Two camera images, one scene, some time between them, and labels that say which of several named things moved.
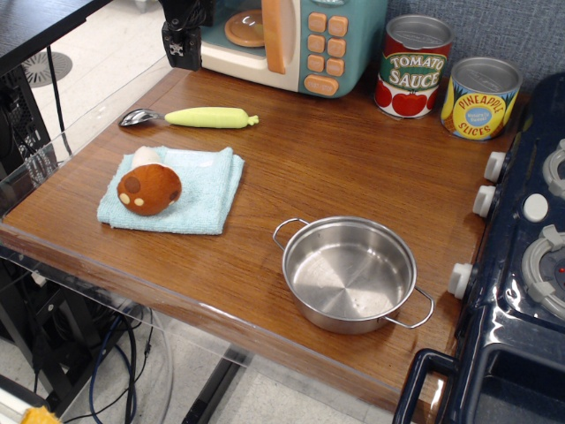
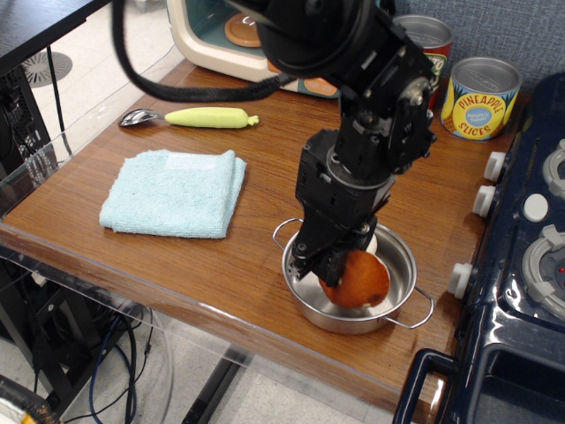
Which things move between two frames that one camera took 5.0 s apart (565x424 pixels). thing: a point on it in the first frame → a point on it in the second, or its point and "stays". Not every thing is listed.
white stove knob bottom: (460, 279) stays
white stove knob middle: (484, 200) stays
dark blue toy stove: (508, 363) stays
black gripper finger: (183, 47) → (308, 249)
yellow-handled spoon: (199, 117) stays
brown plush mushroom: (151, 186) → (365, 281)
